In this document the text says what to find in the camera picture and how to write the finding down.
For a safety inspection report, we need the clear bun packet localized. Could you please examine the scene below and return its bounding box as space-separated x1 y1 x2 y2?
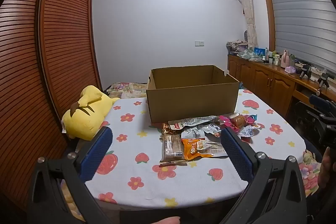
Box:
230 114 254 130

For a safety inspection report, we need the wooden window frame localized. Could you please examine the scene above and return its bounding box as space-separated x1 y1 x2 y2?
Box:
259 0 336 52

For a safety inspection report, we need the wooden louvered wardrobe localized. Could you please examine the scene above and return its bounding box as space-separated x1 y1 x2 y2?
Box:
0 0 103 214

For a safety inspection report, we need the cluster of small bottles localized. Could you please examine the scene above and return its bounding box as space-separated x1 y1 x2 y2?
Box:
262 48 281 65

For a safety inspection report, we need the brown cake packet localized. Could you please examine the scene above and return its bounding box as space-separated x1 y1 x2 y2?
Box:
160 133 187 165

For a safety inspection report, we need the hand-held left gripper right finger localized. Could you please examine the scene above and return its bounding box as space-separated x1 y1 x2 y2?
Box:
218 126 307 224

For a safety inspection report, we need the yellow plush toy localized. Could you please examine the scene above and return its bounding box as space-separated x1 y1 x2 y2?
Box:
62 85 121 141

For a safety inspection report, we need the pink snack packet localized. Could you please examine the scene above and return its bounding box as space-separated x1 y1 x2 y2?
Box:
218 115 240 132

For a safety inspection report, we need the floral quilt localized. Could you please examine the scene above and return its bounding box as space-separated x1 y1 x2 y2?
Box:
104 82 149 98

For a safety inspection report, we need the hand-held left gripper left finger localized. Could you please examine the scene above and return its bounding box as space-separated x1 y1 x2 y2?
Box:
26 126 121 224

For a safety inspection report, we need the patterned white curtain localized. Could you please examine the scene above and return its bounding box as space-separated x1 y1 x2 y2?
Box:
234 0 257 48

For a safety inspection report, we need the wooden sideboard cabinet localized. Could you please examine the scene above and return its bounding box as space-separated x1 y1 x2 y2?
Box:
227 53 336 119

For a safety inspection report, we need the orange snack packet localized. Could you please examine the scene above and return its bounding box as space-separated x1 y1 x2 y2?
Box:
182 138 227 160

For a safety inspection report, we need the brown cardboard box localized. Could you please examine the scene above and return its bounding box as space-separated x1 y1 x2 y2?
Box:
146 65 240 123

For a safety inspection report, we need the strawberry flower print blanket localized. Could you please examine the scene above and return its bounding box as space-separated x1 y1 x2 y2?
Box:
60 89 307 209

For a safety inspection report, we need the person's left hand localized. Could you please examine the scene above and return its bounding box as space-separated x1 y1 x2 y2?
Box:
146 216 181 224

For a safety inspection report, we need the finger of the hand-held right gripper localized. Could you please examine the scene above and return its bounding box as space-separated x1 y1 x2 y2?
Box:
309 94 336 112
304 108 328 127

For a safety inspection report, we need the small silver printed packet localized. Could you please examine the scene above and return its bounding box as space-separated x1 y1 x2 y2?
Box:
184 127 206 139

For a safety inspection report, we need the gold brown snack packet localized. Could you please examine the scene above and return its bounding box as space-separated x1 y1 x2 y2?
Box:
161 122 174 135

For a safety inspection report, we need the person's right hand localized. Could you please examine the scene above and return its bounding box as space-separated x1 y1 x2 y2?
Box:
316 147 336 189

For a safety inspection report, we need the silver white packet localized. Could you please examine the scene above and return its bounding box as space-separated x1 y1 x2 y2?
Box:
239 126 260 144

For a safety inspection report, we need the pink kettle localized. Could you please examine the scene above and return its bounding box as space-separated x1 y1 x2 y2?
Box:
280 50 290 68

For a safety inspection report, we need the small black tripod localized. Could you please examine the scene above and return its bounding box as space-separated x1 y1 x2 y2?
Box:
316 73 330 96
299 64 311 80

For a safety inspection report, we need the white and blue snack packet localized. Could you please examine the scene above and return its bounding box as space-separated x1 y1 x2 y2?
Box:
203 123 223 144

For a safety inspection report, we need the green patterned cloth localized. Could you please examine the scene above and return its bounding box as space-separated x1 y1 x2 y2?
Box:
237 49 259 60

